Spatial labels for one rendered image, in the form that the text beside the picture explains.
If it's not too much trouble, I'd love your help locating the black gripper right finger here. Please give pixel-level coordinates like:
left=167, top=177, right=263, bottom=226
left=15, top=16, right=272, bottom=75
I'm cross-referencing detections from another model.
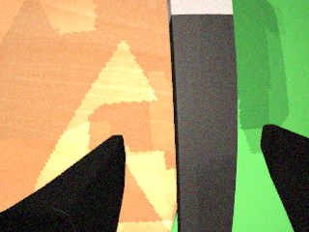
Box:
left=260, top=124, right=309, bottom=232

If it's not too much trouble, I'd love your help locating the green flat mat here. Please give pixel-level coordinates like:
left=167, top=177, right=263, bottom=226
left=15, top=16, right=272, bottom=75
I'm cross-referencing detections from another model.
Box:
left=232, top=0, right=309, bottom=232

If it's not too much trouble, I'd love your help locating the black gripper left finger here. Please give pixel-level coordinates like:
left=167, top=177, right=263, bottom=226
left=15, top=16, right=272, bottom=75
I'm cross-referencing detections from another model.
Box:
left=0, top=135, right=126, bottom=232

